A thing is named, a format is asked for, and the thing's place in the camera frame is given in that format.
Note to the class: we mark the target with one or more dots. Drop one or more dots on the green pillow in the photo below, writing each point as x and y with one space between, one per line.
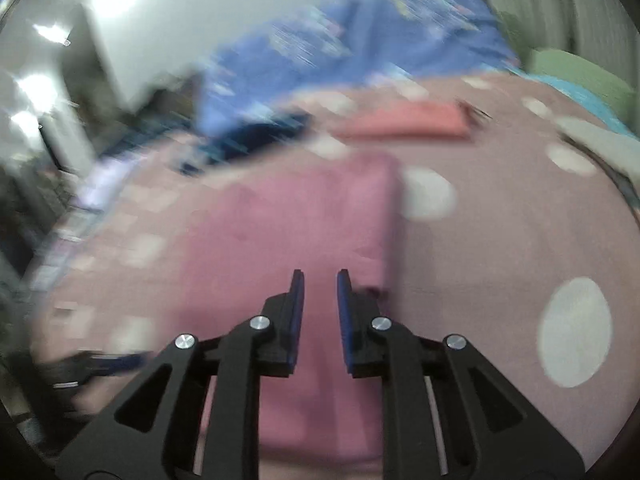
580 74

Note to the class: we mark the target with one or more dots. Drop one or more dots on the white cloth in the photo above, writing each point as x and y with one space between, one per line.
600 140

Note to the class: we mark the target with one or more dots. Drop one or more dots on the teal striped bed sheet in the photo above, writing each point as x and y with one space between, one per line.
595 105

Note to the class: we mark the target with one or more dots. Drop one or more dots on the pink polka dot blanket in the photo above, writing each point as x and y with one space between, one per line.
500 260

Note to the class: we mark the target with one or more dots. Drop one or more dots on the navy star print garment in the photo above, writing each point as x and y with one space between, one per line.
250 137

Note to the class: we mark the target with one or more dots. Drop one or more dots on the blue tree print quilt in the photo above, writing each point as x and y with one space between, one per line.
350 45

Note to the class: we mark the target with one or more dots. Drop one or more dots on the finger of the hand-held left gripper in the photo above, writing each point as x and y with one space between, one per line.
112 361

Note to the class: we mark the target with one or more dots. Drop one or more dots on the lavender folded cloth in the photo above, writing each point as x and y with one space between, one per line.
105 182

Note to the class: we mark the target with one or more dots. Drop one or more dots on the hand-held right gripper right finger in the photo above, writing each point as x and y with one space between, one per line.
344 310

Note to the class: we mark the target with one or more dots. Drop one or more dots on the pink cloth garment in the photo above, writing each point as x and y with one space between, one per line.
300 220

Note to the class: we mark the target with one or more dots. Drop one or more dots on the grey curtain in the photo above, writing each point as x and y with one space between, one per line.
575 5

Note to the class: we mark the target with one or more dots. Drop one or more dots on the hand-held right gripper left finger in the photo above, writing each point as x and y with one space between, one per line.
296 310

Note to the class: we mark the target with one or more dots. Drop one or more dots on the coral folded cloth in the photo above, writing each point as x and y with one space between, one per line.
405 121

